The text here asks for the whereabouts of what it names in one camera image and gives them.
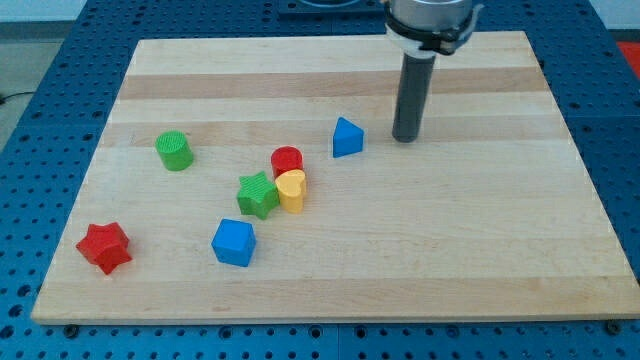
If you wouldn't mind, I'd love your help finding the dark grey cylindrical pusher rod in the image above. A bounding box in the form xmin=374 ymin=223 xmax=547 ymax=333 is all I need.
xmin=392 ymin=55 xmax=435 ymax=143

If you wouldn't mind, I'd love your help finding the light wooden board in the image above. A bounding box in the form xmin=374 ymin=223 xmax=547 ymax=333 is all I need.
xmin=31 ymin=31 xmax=639 ymax=325

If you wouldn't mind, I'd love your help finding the yellow heart block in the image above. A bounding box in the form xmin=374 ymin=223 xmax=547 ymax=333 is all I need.
xmin=275 ymin=169 xmax=307 ymax=214

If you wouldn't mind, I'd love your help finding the red star block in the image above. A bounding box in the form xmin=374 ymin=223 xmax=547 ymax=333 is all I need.
xmin=76 ymin=222 xmax=132 ymax=275

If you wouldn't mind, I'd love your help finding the black cable on floor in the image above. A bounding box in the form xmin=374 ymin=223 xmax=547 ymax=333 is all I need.
xmin=0 ymin=90 xmax=35 ymax=106

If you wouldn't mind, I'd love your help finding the green cylinder block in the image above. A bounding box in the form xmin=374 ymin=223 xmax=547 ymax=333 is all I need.
xmin=155 ymin=130 xmax=194 ymax=171

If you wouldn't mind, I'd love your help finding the blue cube block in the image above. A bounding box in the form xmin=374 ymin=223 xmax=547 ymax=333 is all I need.
xmin=211 ymin=218 xmax=256 ymax=267

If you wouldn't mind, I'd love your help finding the blue triangular prism block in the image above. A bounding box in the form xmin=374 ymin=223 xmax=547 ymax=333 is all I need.
xmin=332 ymin=117 xmax=364 ymax=158

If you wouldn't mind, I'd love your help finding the green star block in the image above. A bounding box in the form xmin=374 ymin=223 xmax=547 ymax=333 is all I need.
xmin=236 ymin=171 xmax=280 ymax=220

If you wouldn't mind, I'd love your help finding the red cylinder block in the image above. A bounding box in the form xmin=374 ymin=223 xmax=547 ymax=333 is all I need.
xmin=270 ymin=146 xmax=304 ymax=178

